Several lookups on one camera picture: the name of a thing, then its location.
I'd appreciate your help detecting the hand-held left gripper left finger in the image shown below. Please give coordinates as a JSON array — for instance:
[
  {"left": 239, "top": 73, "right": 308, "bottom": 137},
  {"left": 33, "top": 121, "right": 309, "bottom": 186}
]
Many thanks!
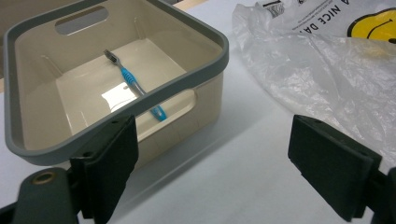
[{"left": 68, "top": 114, "right": 140, "bottom": 224}]

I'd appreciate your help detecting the clear plastic bag smiley print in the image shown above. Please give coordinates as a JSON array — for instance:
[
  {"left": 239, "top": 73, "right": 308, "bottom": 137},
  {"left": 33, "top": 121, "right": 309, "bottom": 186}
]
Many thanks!
[{"left": 232, "top": 0, "right": 396, "bottom": 166}]

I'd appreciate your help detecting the beige basket with grey rim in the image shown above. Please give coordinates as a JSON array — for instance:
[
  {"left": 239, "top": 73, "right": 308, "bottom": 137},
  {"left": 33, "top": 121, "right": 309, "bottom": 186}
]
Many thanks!
[{"left": 3, "top": 0, "right": 230, "bottom": 171}]

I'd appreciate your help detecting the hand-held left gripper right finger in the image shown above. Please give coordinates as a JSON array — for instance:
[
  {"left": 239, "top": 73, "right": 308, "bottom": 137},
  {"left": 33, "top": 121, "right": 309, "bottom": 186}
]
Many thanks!
[{"left": 287, "top": 114, "right": 383, "bottom": 223}]

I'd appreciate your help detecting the blue toothbrush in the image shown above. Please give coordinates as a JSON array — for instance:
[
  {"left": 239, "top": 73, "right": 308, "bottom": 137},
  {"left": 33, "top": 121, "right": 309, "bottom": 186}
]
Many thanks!
[{"left": 103, "top": 49, "right": 168, "bottom": 122}]

